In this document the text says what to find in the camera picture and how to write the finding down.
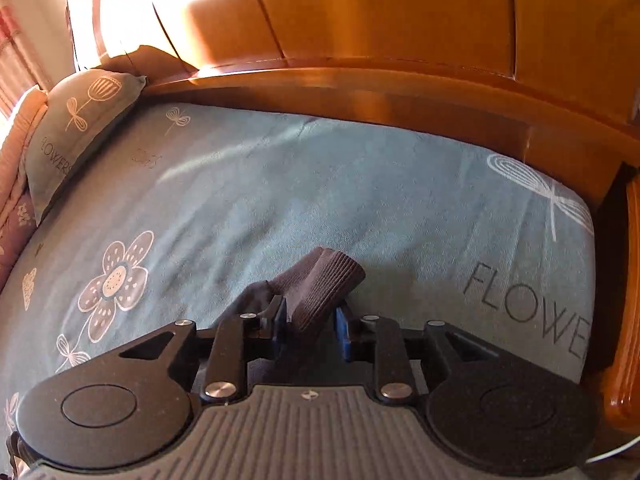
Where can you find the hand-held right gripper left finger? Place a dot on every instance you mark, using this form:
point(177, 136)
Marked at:
point(276, 312)

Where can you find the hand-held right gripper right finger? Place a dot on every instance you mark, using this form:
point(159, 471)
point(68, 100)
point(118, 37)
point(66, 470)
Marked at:
point(343, 332)

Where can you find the white sweatshirt with dark sleeves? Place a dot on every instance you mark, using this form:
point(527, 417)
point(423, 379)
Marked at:
point(320, 280)

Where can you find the blue-grey floral bed sheet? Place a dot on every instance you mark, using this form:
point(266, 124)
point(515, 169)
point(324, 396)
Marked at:
point(300, 185)

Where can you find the grey-green flower print pillow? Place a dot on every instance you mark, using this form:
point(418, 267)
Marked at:
point(75, 130)

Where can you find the wooden nightstand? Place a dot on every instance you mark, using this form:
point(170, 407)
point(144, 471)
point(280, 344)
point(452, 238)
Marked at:
point(625, 310)

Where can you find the folded pink floral quilt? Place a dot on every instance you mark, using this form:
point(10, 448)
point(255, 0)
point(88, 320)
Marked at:
point(15, 170)

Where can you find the wooden headboard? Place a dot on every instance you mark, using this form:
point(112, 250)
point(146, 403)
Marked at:
point(400, 35)

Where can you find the pink striped curtain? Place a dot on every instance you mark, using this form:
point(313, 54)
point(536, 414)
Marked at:
point(15, 55)

